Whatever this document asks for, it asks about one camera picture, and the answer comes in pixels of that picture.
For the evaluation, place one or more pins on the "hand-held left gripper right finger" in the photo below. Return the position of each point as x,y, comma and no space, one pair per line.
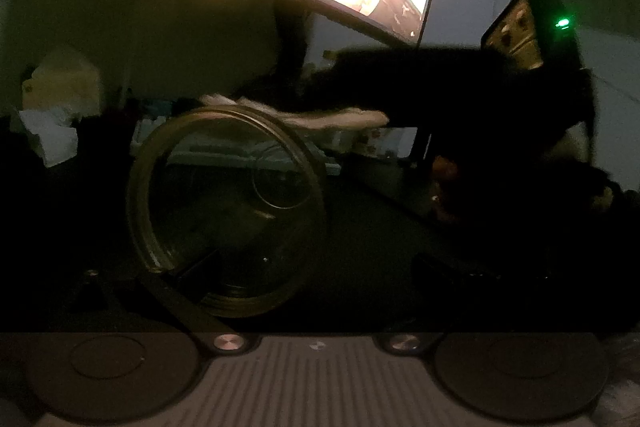
432,266

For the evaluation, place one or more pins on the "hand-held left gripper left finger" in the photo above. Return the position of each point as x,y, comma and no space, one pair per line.
197,268

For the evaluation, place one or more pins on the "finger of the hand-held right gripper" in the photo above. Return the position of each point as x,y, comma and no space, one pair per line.
380,99
415,59

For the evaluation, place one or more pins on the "clear glass jar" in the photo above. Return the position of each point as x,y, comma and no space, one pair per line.
225,212

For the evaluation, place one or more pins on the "person's right hand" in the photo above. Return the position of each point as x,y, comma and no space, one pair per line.
575,147

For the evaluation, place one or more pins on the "white keyboard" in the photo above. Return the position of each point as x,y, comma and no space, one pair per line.
320,159

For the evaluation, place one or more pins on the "black monitor stand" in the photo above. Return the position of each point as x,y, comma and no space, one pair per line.
292,47

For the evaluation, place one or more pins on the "tissue box with tissues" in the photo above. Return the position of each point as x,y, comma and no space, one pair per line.
55,107

